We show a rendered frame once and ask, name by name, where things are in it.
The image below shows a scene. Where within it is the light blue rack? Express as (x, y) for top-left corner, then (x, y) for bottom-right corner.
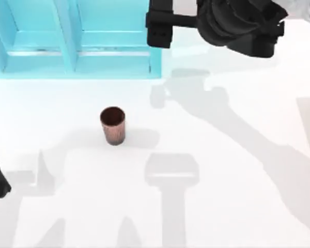
(0, 0), (163, 80)

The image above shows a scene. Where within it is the brown cup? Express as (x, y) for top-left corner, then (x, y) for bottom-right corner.
(100, 106), (127, 146)

